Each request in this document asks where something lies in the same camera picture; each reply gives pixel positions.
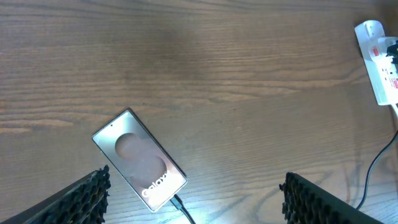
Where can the white power strip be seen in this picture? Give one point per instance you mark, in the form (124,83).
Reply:
(383,76)

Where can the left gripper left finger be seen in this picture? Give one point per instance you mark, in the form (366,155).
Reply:
(83,202)

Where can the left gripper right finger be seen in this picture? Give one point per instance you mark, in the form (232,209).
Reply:
(307,203)

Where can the white USB charger adapter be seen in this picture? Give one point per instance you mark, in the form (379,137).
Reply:
(383,50)

